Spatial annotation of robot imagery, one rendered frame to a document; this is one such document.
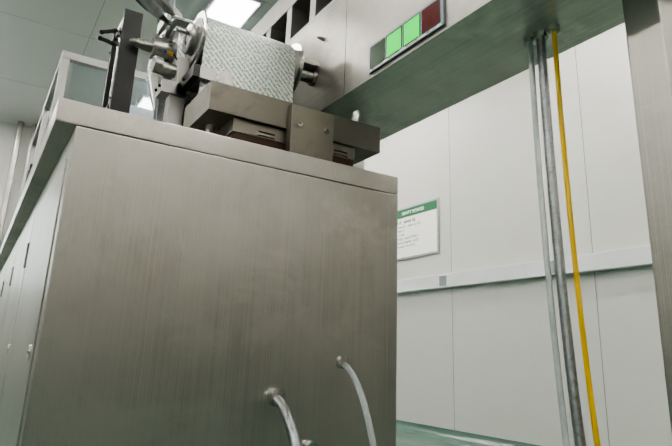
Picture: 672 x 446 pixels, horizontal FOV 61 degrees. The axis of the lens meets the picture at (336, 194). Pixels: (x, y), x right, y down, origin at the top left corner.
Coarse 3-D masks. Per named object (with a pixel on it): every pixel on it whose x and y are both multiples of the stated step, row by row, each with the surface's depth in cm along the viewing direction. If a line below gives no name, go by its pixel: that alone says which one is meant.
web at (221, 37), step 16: (208, 32) 134; (224, 32) 136; (240, 32) 139; (208, 48) 133; (224, 48) 135; (240, 48) 138; (256, 48) 140; (272, 48) 143; (288, 48) 146; (272, 64) 141; (288, 64) 144; (192, 96) 142; (160, 112) 164
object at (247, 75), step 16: (208, 64) 132; (224, 64) 134; (240, 64) 137; (256, 64) 139; (240, 80) 136; (256, 80) 138; (272, 80) 140; (288, 80) 143; (272, 96) 140; (288, 96) 142
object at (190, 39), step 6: (192, 24) 136; (192, 30) 135; (198, 30) 136; (186, 36) 138; (192, 36) 134; (198, 36) 135; (186, 42) 138; (192, 42) 135; (186, 48) 136; (192, 48) 136; (186, 54) 138; (192, 54) 137
